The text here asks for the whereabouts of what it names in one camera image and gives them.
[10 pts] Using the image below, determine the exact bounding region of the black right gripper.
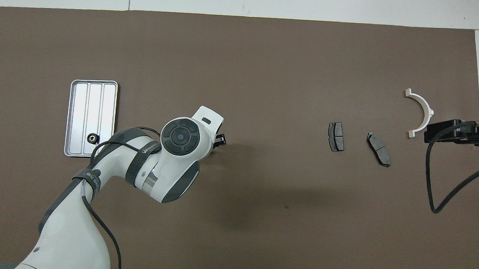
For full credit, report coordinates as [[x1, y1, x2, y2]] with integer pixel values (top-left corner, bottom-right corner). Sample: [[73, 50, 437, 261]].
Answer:
[[424, 118, 479, 147]]

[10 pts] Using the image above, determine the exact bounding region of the silver metal tray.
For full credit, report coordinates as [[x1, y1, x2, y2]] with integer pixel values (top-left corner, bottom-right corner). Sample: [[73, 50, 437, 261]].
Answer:
[[63, 78, 119, 160]]

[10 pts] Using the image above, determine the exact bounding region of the long dark brake pad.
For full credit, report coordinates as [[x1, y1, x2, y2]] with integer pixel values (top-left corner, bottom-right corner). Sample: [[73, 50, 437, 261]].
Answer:
[[365, 132, 393, 168]]

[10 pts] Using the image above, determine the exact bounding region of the brown table mat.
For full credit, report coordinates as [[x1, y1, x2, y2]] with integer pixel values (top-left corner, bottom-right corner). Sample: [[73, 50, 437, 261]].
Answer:
[[0, 3, 479, 269]]

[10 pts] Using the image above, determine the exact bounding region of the short dark brake pad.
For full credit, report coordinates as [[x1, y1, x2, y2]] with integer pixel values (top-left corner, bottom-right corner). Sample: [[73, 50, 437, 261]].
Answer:
[[327, 122, 346, 153]]

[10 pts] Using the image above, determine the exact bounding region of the white half ring clamp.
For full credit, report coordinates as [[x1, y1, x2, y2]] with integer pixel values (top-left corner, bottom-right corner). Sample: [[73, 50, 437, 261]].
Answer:
[[402, 88, 436, 140]]

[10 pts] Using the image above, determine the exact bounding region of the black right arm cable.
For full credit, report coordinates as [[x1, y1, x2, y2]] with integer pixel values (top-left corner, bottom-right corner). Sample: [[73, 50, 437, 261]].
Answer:
[[423, 117, 479, 216]]

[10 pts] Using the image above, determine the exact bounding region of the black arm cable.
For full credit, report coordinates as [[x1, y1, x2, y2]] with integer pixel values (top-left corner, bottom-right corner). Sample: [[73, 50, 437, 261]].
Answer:
[[423, 117, 479, 216], [77, 123, 162, 269]]

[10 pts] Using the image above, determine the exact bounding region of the black velcro cable strap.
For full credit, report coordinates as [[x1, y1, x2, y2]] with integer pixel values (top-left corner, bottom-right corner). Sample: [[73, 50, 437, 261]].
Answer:
[[124, 140, 163, 188], [70, 167, 102, 192]]

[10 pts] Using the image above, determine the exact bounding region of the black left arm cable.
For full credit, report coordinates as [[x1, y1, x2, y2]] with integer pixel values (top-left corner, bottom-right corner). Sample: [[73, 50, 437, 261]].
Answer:
[[77, 123, 162, 269]]

